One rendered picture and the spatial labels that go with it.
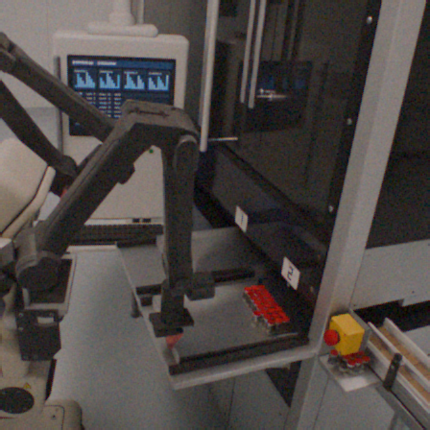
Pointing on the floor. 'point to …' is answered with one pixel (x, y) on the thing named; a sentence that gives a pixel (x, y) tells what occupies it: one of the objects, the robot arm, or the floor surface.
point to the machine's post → (359, 191)
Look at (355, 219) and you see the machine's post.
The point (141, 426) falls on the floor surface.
